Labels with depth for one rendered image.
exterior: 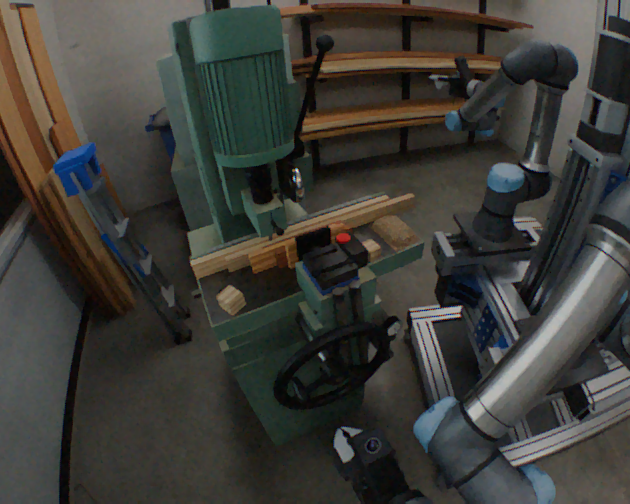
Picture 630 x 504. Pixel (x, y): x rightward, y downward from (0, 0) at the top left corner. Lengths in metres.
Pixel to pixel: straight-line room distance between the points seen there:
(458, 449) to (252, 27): 0.69
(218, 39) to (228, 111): 0.14
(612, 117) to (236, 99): 0.80
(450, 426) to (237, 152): 0.58
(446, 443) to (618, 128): 0.76
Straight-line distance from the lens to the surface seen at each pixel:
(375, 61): 2.84
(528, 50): 1.01
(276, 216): 0.77
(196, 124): 0.89
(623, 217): 0.40
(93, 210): 1.48
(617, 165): 0.91
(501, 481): 0.44
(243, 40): 0.61
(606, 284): 0.40
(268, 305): 0.77
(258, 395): 1.08
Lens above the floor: 1.47
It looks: 40 degrees down
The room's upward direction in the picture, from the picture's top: 5 degrees counter-clockwise
